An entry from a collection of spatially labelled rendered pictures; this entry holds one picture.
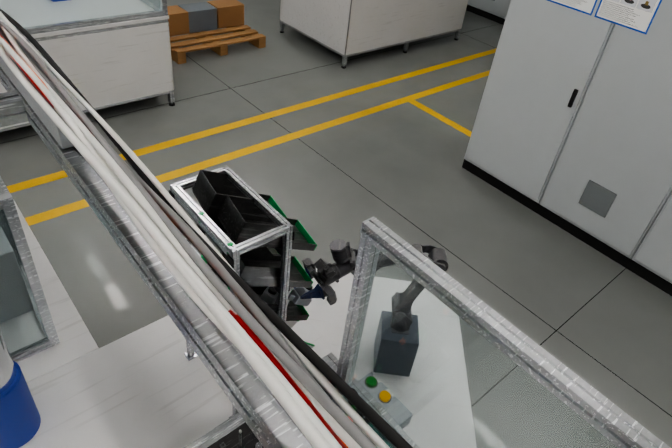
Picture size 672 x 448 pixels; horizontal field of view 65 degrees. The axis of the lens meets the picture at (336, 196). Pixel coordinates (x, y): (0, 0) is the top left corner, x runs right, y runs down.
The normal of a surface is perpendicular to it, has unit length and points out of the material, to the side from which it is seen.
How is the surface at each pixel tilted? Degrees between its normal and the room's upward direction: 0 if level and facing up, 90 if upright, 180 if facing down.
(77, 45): 90
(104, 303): 0
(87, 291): 0
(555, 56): 90
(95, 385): 0
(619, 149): 90
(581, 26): 90
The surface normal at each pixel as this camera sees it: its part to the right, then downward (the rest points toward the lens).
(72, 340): 0.11, -0.80
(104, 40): 0.65, 0.51
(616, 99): -0.76, 0.33
